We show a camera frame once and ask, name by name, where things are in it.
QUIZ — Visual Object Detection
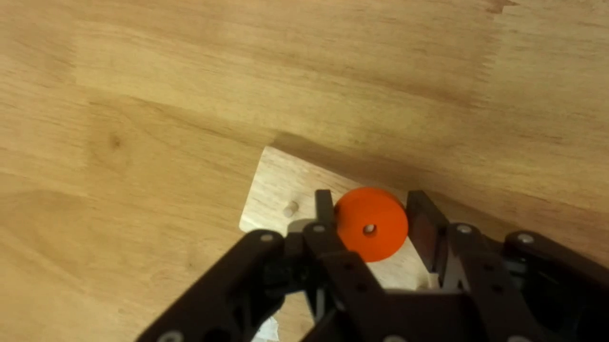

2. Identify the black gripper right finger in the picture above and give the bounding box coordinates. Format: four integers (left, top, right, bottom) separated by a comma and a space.
406, 189, 609, 342

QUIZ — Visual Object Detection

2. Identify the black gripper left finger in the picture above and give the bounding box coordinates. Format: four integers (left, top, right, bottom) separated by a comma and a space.
135, 189, 408, 342

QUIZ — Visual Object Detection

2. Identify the wooden platform with pegs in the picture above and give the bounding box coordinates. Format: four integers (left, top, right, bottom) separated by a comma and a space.
238, 145, 440, 342

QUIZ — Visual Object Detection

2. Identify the orange hoop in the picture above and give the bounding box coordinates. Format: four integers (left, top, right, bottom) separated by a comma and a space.
333, 187, 411, 265

